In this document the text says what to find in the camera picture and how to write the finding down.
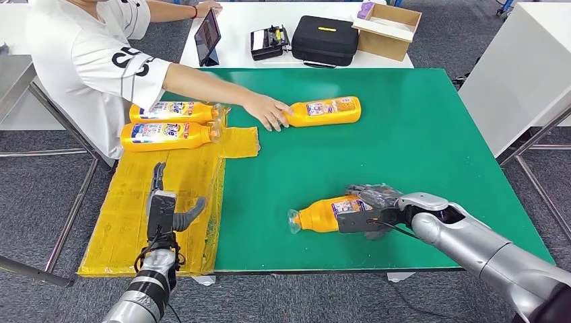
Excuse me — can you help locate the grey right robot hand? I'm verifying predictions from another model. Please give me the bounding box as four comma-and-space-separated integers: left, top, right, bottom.
345, 183, 405, 242

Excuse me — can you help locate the person's right hand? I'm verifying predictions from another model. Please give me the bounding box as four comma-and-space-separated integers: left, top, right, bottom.
242, 92, 294, 133

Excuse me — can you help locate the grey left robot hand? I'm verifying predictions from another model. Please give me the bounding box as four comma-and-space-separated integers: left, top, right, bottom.
149, 162, 207, 233

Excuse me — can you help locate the person's left hand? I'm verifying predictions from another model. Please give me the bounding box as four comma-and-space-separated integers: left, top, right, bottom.
195, 1, 223, 19

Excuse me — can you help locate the orange detergent bottle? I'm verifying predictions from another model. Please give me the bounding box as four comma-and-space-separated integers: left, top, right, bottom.
129, 101, 226, 126
120, 121, 223, 153
283, 96, 362, 129
288, 194, 374, 235

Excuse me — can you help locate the black tablet on stand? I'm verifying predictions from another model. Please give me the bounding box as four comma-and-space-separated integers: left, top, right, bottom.
194, 7, 223, 68

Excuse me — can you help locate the yellow taped plastic sheet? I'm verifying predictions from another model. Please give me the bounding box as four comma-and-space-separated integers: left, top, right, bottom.
77, 103, 261, 278

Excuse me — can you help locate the black remote controller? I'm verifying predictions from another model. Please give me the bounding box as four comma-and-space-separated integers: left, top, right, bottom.
250, 25, 292, 62

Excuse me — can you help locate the black carrying case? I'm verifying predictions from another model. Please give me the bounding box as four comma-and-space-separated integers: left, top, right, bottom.
291, 15, 360, 69

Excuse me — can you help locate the person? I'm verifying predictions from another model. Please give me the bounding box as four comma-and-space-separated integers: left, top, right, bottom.
24, 0, 294, 162

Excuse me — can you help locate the brown cardboard box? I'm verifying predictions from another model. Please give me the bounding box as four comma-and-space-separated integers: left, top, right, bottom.
352, 2, 423, 63

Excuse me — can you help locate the white cabinet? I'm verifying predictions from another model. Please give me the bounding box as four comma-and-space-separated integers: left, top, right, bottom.
458, 1, 571, 157

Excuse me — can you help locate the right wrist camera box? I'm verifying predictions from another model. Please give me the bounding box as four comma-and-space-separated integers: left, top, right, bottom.
337, 208, 403, 235

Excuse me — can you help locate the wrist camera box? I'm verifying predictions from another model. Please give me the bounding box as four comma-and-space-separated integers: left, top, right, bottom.
337, 208, 403, 235
145, 190, 178, 242

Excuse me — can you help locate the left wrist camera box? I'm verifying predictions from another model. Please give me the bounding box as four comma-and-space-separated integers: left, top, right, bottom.
145, 190, 178, 242

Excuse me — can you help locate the grey metal tube frame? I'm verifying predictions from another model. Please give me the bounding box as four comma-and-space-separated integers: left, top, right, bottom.
0, 84, 112, 289

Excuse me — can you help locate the grey metal table frame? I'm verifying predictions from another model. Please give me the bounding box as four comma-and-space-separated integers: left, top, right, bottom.
497, 106, 571, 248

